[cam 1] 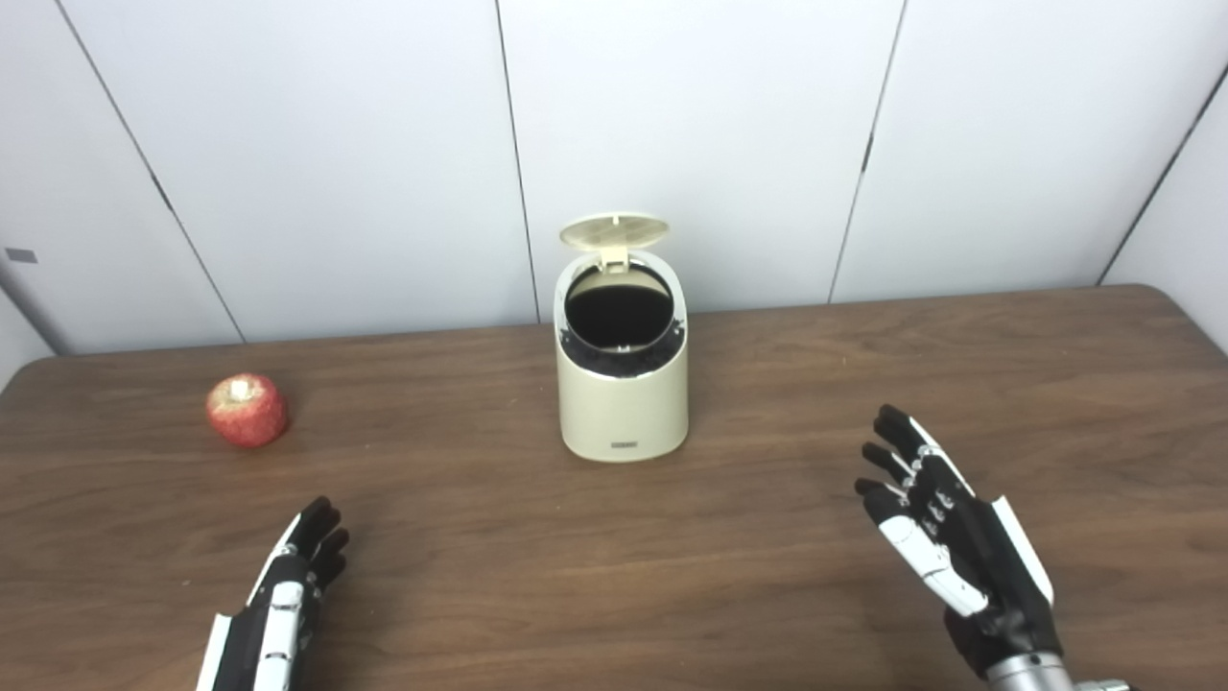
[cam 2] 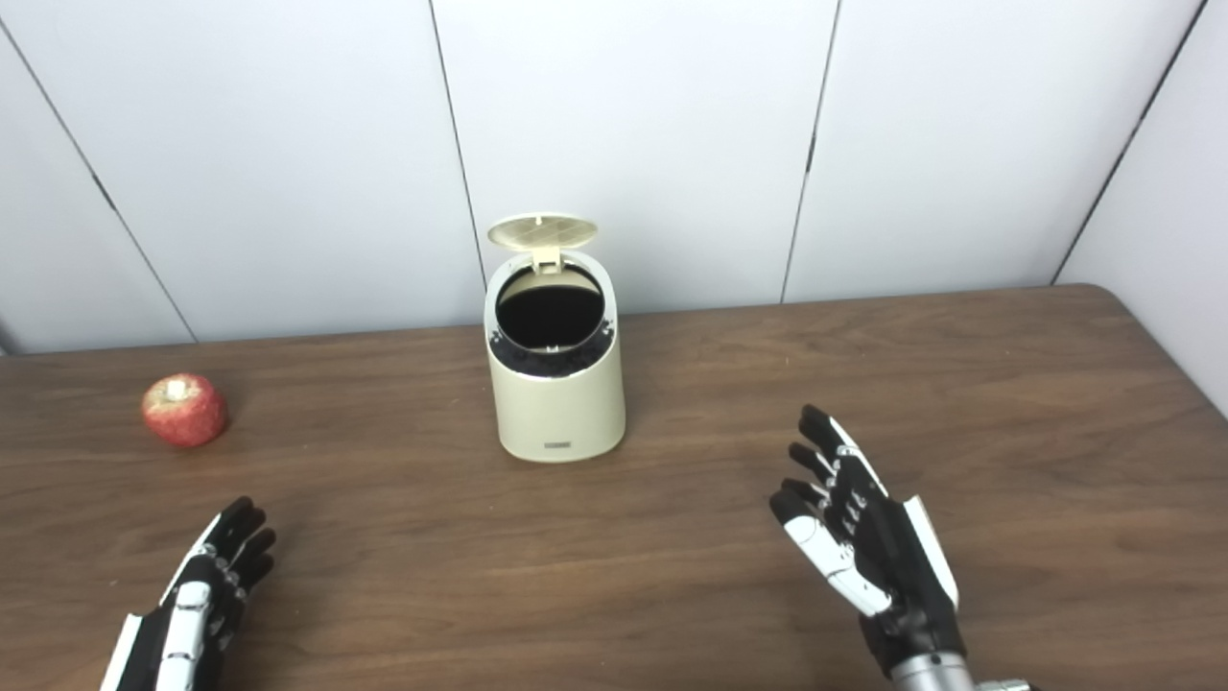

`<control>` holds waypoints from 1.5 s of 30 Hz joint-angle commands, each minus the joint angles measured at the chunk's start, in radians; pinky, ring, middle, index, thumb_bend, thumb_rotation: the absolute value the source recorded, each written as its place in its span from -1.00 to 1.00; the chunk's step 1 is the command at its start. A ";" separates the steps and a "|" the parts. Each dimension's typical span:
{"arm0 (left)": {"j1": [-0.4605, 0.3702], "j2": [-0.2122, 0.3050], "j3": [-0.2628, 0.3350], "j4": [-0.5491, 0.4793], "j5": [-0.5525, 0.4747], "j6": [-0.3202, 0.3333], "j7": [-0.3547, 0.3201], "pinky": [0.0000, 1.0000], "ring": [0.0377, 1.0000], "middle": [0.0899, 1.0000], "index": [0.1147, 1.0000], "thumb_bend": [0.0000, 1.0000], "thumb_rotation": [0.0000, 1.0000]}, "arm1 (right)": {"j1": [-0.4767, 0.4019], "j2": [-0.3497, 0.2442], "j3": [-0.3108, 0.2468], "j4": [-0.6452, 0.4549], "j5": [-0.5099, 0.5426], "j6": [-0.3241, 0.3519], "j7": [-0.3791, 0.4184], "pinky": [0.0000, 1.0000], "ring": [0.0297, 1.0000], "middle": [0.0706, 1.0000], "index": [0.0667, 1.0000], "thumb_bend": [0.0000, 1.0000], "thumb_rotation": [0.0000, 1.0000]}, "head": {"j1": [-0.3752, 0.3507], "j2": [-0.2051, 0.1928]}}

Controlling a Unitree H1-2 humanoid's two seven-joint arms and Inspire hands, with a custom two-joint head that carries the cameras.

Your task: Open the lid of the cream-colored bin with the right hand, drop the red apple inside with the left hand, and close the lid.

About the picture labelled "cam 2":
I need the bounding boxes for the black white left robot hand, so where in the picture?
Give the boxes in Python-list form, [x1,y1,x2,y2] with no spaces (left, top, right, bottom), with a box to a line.
[99,496,277,691]

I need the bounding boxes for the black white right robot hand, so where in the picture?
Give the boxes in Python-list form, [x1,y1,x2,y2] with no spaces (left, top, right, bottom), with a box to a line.
[768,404,967,678]

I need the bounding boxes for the red apple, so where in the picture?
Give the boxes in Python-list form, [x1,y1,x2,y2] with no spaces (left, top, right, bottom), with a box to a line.
[141,373,229,449]

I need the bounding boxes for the cream round bin lid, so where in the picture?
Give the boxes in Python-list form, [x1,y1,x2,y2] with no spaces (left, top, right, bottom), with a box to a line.
[486,213,599,274]

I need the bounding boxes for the cream-colored bin body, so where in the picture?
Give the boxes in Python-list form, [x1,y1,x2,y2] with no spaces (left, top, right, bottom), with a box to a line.
[484,251,627,464]

